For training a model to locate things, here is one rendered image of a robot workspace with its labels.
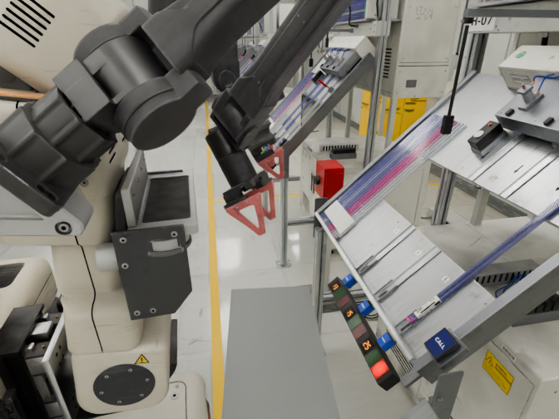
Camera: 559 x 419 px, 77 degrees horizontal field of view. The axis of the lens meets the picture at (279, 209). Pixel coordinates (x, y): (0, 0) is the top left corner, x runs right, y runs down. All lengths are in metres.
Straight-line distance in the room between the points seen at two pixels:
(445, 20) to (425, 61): 0.21
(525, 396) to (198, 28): 1.01
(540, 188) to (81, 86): 0.85
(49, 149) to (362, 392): 1.47
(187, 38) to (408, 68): 1.84
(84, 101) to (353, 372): 1.52
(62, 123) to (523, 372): 1.02
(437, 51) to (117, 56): 1.97
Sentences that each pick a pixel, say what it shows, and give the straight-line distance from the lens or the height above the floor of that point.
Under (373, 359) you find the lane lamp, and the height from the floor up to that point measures 0.66.
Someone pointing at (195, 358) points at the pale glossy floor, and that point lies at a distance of 1.76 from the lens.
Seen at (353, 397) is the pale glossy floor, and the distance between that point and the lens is 1.63.
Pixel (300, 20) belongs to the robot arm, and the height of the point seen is 1.31.
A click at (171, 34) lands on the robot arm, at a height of 1.29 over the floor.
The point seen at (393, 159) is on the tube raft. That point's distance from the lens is 1.23.
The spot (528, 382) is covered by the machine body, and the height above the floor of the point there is 0.58.
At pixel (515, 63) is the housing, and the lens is 1.19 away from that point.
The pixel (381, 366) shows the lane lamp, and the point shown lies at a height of 0.66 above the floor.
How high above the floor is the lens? 1.29
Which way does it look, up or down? 26 degrees down
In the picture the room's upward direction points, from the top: straight up
